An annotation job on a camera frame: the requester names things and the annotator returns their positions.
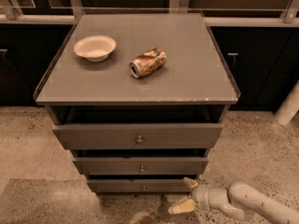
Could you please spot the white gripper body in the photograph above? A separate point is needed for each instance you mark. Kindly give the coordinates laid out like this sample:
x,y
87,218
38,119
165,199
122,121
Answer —
x,y
202,195

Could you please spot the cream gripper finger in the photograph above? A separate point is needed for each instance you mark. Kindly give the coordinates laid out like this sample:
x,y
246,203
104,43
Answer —
x,y
185,205
190,183

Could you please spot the grey bottom drawer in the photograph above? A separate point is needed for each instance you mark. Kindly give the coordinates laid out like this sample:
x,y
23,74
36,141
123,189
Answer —
x,y
138,186

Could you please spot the grey drawer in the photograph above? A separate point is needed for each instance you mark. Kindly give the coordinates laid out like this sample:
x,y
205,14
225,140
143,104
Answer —
x,y
138,186
141,166
138,136

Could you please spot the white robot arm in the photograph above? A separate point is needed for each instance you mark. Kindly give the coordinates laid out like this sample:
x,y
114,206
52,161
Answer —
x,y
239,201

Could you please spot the grey top drawer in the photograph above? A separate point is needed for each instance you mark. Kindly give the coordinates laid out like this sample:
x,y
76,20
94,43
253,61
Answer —
x,y
138,136

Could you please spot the grey drawer cabinet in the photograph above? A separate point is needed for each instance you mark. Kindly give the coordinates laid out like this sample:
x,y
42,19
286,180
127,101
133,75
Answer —
x,y
194,86

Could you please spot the grey middle drawer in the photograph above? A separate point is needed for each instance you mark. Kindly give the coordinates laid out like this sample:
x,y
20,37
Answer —
x,y
141,166

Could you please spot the crushed brown soda can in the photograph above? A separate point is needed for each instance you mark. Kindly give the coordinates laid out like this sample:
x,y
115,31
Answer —
x,y
147,63

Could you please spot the dark back cabinet row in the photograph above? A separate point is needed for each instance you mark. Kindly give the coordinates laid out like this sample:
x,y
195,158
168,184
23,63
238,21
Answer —
x,y
263,61

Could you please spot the white paper bowl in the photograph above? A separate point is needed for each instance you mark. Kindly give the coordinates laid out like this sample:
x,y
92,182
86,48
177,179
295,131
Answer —
x,y
95,48

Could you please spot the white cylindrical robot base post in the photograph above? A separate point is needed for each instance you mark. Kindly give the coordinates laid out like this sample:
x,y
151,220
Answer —
x,y
289,107

